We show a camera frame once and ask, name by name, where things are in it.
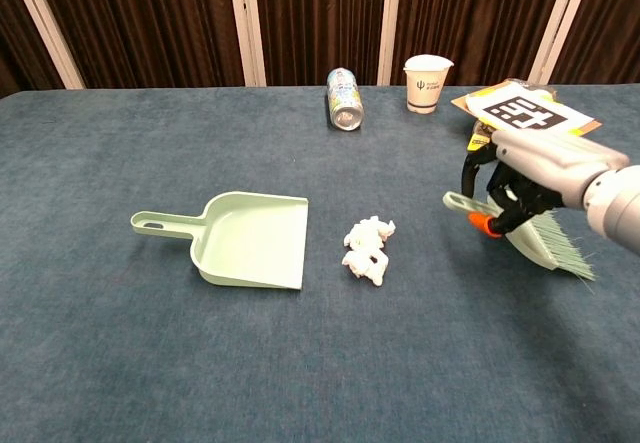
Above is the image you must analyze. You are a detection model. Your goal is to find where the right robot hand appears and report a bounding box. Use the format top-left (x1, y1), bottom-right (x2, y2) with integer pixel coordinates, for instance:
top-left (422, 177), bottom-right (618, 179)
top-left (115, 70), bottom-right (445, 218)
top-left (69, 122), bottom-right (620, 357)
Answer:
top-left (459, 129), bottom-right (630, 241)

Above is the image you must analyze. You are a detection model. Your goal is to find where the mint green hand brush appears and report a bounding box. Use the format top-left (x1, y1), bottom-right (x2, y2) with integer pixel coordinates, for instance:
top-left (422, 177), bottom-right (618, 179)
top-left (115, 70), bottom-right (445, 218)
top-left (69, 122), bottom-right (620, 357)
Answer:
top-left (442, 190), bottom-right (599, 283)

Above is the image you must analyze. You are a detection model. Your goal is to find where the white paper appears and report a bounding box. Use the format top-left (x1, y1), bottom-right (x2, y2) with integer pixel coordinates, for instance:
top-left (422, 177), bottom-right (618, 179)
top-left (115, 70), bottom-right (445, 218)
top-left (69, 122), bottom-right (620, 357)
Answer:
top-left (341, 215), bottom-right (398, 289)

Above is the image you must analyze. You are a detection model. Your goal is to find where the mint green plastic dustpan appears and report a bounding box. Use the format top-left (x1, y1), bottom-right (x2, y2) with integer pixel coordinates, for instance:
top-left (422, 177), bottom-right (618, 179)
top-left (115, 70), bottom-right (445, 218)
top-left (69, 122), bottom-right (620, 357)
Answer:
top-left (129, 191), bottom-right (310, 293)

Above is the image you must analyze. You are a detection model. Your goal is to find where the white plastic cup with lid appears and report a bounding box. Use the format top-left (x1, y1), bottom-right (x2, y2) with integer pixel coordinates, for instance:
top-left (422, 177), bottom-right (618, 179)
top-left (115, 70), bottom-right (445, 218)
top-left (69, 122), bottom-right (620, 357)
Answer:
top-left (403, 54), bottom-right (456, 114)

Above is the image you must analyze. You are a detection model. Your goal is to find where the white card with black marker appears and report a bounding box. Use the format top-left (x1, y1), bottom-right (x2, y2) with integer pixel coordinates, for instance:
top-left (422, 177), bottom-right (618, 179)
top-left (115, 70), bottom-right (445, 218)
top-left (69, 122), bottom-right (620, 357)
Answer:
top-left (465, 87), bottom-right (591, 137)

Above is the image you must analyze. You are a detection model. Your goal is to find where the brown cardboard sheet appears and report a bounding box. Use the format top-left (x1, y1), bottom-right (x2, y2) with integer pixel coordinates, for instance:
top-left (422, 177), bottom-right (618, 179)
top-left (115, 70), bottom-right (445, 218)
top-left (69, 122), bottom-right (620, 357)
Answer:
top-left (449, 81), bottom-right (604, 137)

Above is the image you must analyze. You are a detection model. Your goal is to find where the dark brown pleated curtain panel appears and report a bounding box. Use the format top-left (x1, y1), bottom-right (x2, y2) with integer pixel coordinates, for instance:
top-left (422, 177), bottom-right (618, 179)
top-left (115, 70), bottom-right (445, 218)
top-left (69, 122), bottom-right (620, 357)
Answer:
top-left (392, 0), bottom-right (571, 87)
top-left (0, 0), bottom-right (66, 99)
top-left (549, 0), bottom-right (640, 84)
top-left (252, 0), bottom-right (391, 87)
top-left (29, 0), bottom-right (246, 89)

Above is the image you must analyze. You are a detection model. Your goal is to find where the white blue drink can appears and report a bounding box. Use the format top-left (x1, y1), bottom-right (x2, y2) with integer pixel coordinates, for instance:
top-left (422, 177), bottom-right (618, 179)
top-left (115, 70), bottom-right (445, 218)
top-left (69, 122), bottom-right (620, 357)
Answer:
top-left (326, 66), bottom-right (365, 133)

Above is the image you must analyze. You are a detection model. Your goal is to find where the blue felt table mat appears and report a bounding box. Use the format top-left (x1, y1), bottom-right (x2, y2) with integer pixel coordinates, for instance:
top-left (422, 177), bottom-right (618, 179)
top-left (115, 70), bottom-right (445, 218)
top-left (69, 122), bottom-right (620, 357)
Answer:
top-left (0, 82), bottom-right (640, 443)

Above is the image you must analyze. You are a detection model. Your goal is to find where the white partition frame post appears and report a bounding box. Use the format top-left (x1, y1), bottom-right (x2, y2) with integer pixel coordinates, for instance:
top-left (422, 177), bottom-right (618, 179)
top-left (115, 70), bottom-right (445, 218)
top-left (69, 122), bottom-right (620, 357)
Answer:
top-left (226, 0), bottom-right (267, 88)
top-left (378, 0), bottom-right (405, 87)
top-left (4, 0), bottom-right (86, 90)
top-left (528, 0), bottom-right (586, 85)

